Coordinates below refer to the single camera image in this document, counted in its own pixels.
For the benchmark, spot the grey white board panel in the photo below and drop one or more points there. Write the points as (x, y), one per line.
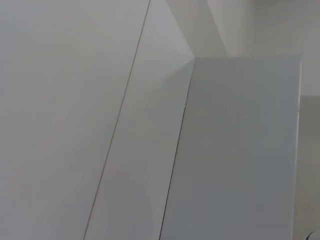
(237, 150)

